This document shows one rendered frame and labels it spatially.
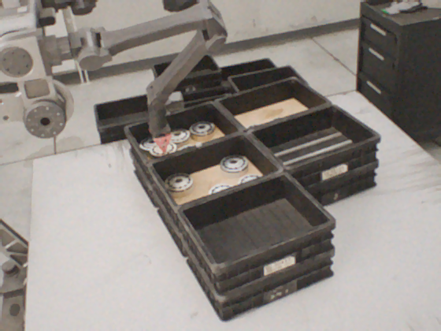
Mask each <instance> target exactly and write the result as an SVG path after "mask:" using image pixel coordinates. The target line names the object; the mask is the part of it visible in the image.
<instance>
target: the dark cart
mask: <svg viewBox="0 0 441 331"><path fill-rule="evenodd" d="M404 1H405V0H366V1H361V2H360V21H359V30H358V54H357V71H356V88H355V91H358V92H359V93H360V94H361V95H362V97H364V98H366V99H367V100H368V101H369V102H370V103H372V104H373V105H374V106H375V107H376V108H377V109H378V110H379V111H380V112H381V113H382V114H383V115H384V116H386V117H388V118H389V119H390V120H391V121H392V122H394V123H395V124H396V125H397V127H398V128H399V129H401V130H402V131H403V132H404V133H405V134H406V135H408V136H409V137H410V138H411V139H412V140H413V141H414V142H415V143H416V142H419V141H423V140H427V139H434V138H437V137H440V136H441V9H433V8H427V9H418V10H417V11H415V12H405V13H393V14H390V15H389V14H386V13H384V12H383V11H382V9H387V8H390V7H391V4H392V3H393V2H399V3H402V2H404Z"/></svg>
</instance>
